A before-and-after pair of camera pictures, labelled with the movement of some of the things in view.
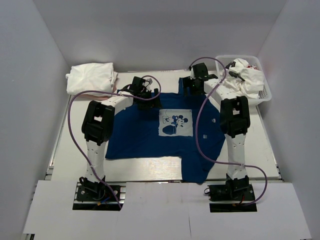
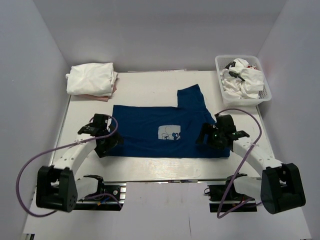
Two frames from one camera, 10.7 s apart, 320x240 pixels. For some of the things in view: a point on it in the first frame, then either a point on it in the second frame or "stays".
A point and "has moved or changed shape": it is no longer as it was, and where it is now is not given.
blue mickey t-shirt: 169,131 has moved or changed shape
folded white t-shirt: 98,77 stays
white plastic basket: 265,94 stays
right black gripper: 188,82 -> 209,129
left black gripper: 152,103 -> 102,150
